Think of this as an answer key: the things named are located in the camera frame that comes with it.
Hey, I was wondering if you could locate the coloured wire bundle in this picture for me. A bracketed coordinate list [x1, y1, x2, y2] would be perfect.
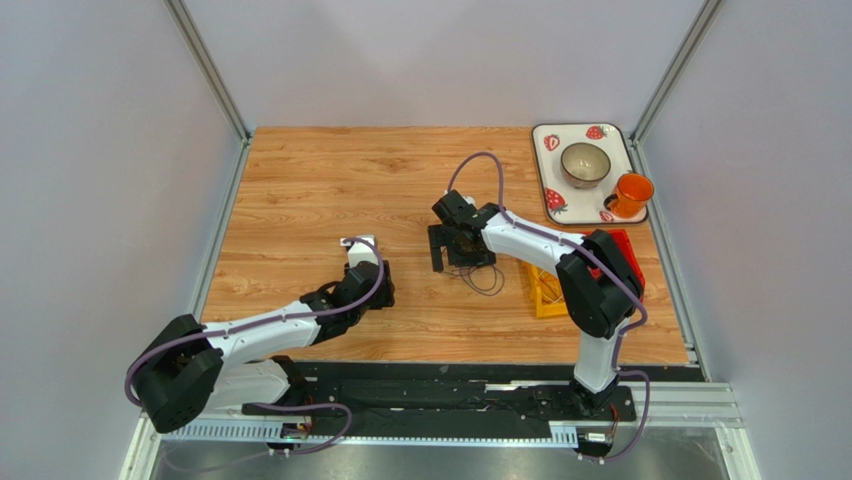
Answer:
[445, 256, 506, 297]

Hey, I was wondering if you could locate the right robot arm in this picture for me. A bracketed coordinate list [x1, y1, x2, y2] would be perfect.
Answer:
[428, 190, 644, 411]

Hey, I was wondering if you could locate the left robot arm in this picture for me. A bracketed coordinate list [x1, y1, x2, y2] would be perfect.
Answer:
[128, 261, 394, 433]

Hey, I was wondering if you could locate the yellow plastic bin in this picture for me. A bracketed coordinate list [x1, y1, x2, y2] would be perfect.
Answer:
[523, 263, 568, 319]

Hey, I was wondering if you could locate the strawberry pattern tray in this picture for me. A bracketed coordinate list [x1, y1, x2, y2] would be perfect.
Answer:
[531, 123, 648, 226]

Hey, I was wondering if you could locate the beige ceramic bowl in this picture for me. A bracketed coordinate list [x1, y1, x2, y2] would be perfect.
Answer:
[560, 142, 612, 189]

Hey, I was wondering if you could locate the red plastic bin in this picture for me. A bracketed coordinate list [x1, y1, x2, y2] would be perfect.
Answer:
[582, 229, 646, 289]

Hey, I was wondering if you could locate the orange mug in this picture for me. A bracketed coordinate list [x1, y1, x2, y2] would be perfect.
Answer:
[603, 173, 655, 218]

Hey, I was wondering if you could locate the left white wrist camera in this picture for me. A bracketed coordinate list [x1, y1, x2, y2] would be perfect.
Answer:
[340, 234, 379, 267]

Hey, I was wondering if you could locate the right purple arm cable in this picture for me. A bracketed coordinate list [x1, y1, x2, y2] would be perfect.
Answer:
[447, 152, 652, 464]

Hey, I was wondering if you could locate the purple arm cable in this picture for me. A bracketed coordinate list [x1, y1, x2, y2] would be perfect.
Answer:
[124, 236, 387, 457]
[447, 152, 652, 464]

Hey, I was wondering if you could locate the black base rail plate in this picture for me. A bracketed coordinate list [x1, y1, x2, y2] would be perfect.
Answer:
[240, 359, 639, 441]

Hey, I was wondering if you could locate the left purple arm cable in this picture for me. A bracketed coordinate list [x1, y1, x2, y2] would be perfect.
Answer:
[124, 236, 387, 457]

